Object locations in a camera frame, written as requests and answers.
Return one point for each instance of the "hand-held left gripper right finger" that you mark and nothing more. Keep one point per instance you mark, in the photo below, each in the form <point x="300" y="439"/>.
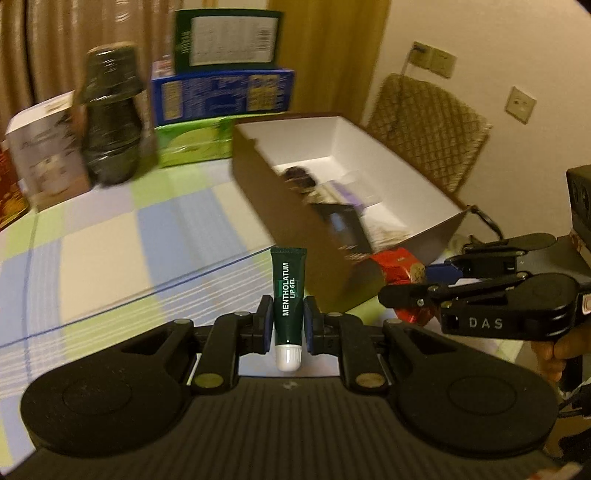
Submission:
<point x="309" y="327"/>

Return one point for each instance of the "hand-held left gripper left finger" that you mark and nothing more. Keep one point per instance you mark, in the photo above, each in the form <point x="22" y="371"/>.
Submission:
<point x="265" y="323"/>

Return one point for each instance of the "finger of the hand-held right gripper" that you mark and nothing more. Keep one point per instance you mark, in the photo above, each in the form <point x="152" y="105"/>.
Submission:
<point x="450" y="271"/>
<point x="406" y="295"/>

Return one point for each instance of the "red snack packet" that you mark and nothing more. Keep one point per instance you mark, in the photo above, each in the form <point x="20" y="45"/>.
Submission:
<point x="397" y="267"/>

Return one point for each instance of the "dark green lip gel tube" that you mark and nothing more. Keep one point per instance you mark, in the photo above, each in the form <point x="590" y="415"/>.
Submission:
<point x="288" y="286"/>

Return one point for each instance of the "cotton swabs pack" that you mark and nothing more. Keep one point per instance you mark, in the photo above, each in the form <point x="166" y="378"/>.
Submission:
<point x="385" y="233"/>

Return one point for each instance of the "small black box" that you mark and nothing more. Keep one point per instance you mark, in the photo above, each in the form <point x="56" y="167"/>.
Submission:
<point x="341" y="226"/>

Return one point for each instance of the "clear plastic box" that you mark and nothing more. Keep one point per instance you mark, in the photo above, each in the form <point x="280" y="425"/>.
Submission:
<point x="330" y="194"/>

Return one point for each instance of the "brown storage box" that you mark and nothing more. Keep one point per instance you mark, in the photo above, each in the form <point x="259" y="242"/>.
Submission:
<point x="323" y="138"/>

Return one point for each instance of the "person's right hand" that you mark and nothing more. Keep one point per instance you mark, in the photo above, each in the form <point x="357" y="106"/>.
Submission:
<point x="549" y="355"/>

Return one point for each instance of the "checked tablecloth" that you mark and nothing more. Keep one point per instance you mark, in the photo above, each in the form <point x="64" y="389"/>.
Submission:
<point x="115" y="240"/>

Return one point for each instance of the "green tissue pack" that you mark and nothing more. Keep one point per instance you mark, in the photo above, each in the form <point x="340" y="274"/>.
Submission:
<point x="194" y="143"/>

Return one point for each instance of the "blue carton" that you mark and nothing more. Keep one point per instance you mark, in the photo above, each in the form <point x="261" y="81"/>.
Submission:
<point x="217" y="97"/>

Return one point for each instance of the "brown wooden panel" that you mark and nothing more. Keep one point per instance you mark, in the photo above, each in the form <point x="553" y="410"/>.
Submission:
<point x="332" y="55"/>

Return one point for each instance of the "dark wrapped jar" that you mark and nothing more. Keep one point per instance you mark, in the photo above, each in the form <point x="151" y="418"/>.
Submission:
<point x="113" y="124"/>

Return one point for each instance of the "white humidifier box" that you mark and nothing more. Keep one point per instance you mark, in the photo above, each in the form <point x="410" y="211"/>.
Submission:
<point x="46" y="152"/>

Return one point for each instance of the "red gold-printed box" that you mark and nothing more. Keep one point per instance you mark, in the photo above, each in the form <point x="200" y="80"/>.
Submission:
<point x="9" y="194"/>

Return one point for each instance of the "dark green carton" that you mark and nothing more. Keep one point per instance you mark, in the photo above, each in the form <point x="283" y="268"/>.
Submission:
<point x="221" y="39"/>

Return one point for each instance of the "beige curtain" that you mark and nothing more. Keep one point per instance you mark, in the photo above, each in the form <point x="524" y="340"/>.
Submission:
<point x="55" y="37"/>

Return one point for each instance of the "beige wall socket with plug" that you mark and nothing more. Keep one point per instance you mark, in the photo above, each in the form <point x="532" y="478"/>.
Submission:
<point x="425" y="57"/>

